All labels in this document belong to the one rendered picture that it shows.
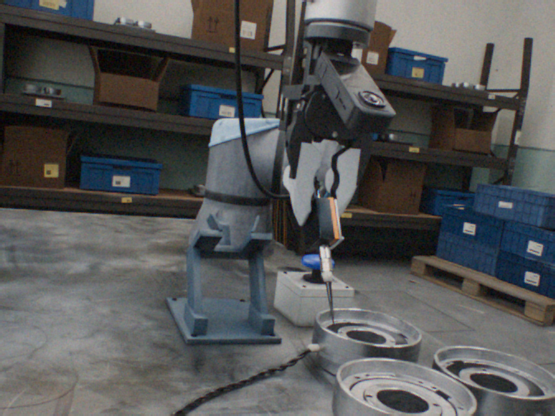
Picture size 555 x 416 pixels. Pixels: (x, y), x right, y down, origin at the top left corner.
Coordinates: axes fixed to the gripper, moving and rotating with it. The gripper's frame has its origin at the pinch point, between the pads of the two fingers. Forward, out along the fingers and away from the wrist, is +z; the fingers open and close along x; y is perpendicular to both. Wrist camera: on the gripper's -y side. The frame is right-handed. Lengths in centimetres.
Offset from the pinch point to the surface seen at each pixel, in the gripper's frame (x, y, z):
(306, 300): -0.4, 1.1, 10.0
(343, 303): -5.3, 1.4, 10.3
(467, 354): -10.2, -15.0, 9.7
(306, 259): -1.1, 4.2, 6.0
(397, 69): -207, 344, -62
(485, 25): -323, 400, -122
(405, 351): -3.6, -14.5, 9.5
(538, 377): -14.2, -19.9, 9.9
